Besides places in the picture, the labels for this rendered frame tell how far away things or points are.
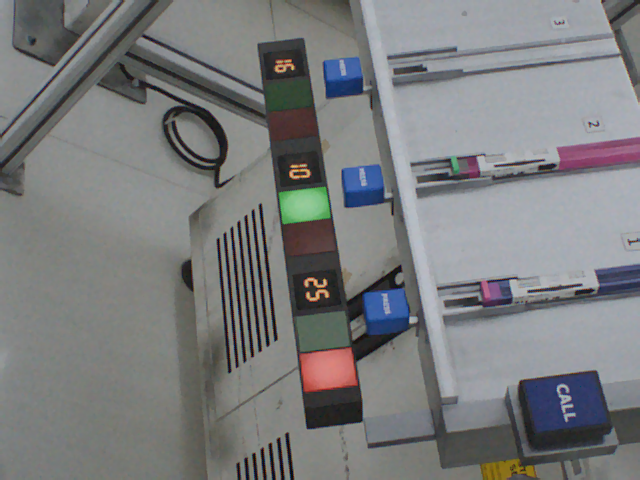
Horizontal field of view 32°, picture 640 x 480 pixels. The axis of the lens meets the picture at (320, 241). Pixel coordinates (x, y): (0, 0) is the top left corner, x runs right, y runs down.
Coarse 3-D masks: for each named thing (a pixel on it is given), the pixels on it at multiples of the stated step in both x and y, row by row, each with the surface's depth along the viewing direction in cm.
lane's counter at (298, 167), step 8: (312, 152) 88; (280, 160) 87; (288, 160) 87; (296, 160) 87; (304, 160) 87; (312, 160) 87; (280, 168) 87; (288, 168) 87; (296, 168) 87; (304, 168) 87; (312, 168) 87; (280, 176) 87; (288, 176) 87; (296, 176) 87; (304, 176) 87; (312, 176) 86; (320, 176) 86; (288, 184) 86; (296, 184) 86
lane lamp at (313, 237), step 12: (288, 228) 84; (300, 228) 84; (312, 228) 84; (324, 228) 84; (288, 240) 83; (300, 240) 83; (312, 240) 83; (324, 240) 83; (288, 252) 83; (300, 252) 83; (312, 252) 83; (324, 252) 83
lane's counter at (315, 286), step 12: (300, 276) 82; (312, 276) 81; (324, 276) 81; (336, 276) 81; (300, 288) 81; (312, 288) 81; (324, 288) 81; (336, 288) 81; (300, 300) 80; (312, 300) 80; (324, 300) 80; (336, 300) 80
